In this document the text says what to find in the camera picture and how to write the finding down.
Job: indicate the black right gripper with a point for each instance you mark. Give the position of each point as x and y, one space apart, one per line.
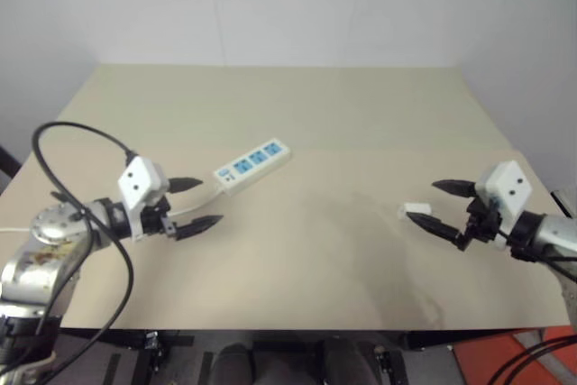
482 222

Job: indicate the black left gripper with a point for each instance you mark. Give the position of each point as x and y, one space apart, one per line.
158 220

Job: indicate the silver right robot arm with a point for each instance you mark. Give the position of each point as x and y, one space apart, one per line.
556 234

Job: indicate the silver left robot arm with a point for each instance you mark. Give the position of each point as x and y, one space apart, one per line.
43 245

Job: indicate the white plug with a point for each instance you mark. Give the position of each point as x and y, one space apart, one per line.
414 210

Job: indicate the white blue power strip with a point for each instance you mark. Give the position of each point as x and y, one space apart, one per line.
252 164

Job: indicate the orange floor mat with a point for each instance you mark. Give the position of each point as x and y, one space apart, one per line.
478 358

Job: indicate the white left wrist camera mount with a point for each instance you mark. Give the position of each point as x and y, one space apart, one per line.
137 180

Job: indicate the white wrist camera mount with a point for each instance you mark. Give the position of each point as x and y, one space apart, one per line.
137 180
507 186

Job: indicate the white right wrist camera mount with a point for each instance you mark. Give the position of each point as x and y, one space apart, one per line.
507 186

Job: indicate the black table frame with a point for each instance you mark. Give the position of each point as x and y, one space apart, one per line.
279 358

